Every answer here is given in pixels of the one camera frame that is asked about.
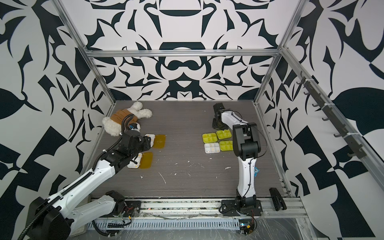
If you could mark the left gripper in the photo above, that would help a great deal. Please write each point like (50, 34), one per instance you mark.
(146, 143)

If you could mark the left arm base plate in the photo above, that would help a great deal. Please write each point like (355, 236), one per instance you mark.
(126, 209)

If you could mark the white plush bunny toy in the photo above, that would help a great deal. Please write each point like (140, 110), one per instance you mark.
(125, 118)

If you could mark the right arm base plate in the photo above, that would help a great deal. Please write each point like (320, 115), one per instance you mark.
(230, 208)

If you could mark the yellow pillbox near left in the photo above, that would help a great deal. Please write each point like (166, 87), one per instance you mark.
(142, 161)

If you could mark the wall hook rack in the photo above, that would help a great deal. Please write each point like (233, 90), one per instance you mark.
(333, 114)

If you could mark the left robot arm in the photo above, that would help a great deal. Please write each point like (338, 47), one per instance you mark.
(56, 217)

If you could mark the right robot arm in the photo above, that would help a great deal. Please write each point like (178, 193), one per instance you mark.
(246, 146)

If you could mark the grey sponge block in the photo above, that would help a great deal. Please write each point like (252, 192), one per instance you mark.
(79, 231)

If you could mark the yellow pillbox far left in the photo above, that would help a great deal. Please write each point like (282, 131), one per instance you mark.
(157, 141)

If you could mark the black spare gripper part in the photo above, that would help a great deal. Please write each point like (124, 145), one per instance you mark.
(278, 201)

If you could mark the clear lid pillbox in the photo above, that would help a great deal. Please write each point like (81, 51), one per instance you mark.
(212, 148)

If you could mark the yellow pillbox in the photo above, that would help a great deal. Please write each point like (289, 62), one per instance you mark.
(142, 161)
(157, 141)

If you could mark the green pillbox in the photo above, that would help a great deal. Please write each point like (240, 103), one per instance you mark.
(223, 134)
(209, 138)
(226, 146)

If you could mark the green circuit board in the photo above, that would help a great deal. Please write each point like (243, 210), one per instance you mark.
(247, 226)

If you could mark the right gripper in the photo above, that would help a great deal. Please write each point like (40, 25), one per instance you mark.
(214, 126)

